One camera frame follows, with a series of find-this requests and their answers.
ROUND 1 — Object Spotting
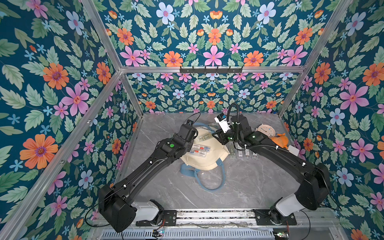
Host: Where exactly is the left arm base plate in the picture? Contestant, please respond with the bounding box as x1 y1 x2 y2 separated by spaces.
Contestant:
136 210 178 228

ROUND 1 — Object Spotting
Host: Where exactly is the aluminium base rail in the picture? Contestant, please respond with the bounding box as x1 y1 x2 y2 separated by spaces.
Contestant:
89 207 340 230

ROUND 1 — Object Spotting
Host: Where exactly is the white slotted cable duct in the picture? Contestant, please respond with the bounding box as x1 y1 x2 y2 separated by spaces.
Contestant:
101 229 275 240

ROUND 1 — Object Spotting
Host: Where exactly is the clear stationery pack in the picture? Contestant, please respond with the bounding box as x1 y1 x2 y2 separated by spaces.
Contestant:
189 144 211 158

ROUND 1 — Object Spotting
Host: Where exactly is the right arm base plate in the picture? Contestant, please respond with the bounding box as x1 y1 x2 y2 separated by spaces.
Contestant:
252 209 297 226

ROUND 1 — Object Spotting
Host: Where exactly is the white rectangular box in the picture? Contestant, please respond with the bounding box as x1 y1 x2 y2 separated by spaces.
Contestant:
288 145 300 157

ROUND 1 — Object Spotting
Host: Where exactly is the cream canvas tote bag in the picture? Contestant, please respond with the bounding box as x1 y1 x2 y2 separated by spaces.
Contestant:
180 123 230 192

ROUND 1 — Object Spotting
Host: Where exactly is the orange plush toy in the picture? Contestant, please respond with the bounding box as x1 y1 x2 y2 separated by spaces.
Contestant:
270 134 289 149

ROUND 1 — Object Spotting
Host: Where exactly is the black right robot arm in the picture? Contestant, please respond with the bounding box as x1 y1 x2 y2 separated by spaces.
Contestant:
214 114 331 225

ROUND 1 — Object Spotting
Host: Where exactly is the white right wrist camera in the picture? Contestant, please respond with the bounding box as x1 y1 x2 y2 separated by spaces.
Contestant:
215 113 231 133

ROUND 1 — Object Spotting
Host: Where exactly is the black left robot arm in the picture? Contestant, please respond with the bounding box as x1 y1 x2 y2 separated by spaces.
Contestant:
98 121 198 233

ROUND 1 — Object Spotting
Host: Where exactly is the pink round alarm clock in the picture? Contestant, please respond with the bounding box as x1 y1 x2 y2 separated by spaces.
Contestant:
256 124 276 137

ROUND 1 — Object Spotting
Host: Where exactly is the black hook rail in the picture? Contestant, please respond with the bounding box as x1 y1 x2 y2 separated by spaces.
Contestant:
179 66 243 75

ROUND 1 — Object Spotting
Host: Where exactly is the clear compass set case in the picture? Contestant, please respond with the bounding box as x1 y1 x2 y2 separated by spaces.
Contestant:
229 143 258 160

